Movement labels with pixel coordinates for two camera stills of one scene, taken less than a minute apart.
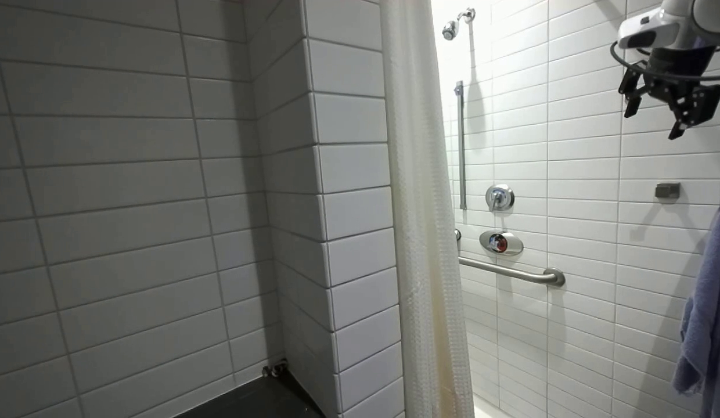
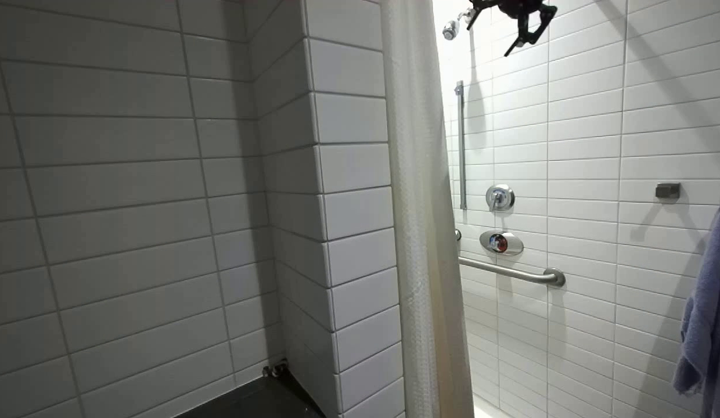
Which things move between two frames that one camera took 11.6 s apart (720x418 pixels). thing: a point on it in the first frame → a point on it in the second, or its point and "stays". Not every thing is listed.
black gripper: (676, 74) → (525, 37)
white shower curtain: (429, 276) stays
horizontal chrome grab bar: (549, 278) stays
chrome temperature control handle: (499, 243) stays
